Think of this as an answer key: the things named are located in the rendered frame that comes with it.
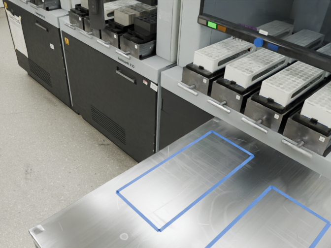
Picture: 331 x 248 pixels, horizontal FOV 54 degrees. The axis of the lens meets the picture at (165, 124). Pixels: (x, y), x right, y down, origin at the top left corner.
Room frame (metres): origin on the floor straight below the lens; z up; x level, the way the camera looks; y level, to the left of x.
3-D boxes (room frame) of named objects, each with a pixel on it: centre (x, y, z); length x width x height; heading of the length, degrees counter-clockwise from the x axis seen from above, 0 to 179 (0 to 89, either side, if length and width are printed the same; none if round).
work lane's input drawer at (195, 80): (1.34, -0.33, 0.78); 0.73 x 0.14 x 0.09; 136
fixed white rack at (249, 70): (1.14, -0.34, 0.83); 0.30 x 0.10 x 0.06; 136
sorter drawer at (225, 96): (1.24, -0.44, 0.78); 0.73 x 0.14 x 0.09; 136
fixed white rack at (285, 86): (1.04, -0.45, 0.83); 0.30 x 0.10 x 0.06; 136
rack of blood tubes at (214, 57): (1.25, -0.23, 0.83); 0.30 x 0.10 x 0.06; 136
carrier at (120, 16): (1.56, 0.23, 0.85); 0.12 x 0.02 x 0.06; 47
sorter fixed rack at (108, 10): (1.74, 0.27, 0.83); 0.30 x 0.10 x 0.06; 136
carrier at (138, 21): (1.46, 0.12, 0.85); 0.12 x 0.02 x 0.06; 46
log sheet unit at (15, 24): (2.33, 1.16, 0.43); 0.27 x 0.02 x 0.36; 46
